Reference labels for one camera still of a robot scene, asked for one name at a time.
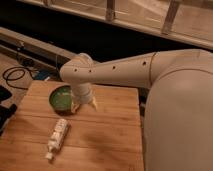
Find black device at left edge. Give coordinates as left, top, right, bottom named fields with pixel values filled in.
left=0, top=85, right=17, bottom=132

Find green ceramic bowl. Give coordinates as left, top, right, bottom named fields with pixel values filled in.
left=49, top=85, right=72, bottom=115

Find grey metal rail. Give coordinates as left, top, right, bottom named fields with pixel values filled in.
left=0, top=27, right=75, bottom=66

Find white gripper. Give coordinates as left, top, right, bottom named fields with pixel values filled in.
left=71, top=83, right=98, bottom=112

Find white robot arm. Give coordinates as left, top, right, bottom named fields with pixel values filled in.
left=60, top=49, right=213, bottom=171

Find blue object on floor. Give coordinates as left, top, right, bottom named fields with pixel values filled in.
left=34, top=70, right=49, bottom=80

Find black coiled cable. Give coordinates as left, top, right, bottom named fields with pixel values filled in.
left=2, top=65, right=37, bottom=90

